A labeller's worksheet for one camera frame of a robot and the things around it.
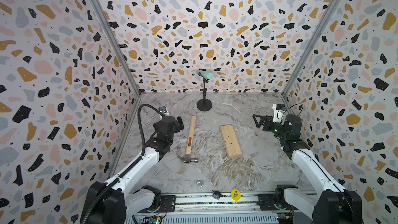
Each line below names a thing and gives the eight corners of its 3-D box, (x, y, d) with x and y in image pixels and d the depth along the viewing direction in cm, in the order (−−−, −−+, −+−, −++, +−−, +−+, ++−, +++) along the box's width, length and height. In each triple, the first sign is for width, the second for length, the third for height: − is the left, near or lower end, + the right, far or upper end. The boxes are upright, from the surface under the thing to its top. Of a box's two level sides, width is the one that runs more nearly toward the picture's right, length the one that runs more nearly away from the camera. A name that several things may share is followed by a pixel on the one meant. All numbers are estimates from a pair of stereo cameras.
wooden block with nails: (228, 158, 91) (229, 155, 88) (220, 129, 104) (220, 126, 100) (241, 155, 92) (242, 152, 89) (231, 127, 105) (232, 124, 101)
